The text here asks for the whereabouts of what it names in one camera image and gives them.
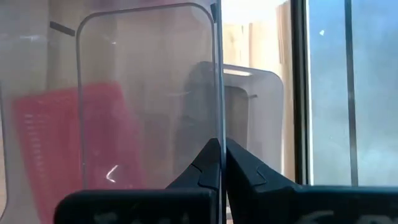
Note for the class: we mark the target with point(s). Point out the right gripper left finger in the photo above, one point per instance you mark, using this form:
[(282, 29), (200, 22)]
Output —
[(192, 205)]

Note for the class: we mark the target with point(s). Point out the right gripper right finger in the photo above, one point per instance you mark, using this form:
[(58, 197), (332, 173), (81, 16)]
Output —
[(280, 205)]

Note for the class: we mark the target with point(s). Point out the smoke gray plastic basket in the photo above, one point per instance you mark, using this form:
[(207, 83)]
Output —
[(264, 109)]

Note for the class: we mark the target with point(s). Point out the clear plastic basket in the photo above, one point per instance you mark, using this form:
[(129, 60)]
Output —
[(140, 93)]

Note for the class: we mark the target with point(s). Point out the red mesh plastic basket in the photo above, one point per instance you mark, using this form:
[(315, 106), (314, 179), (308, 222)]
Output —
[(46, 140)]

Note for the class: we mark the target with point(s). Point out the white paper scrap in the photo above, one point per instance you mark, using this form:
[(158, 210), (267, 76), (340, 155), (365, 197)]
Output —
[(321, 32)]

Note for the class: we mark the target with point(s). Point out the black aluminium table frame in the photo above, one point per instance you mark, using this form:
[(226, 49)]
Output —
[(300, 93)]

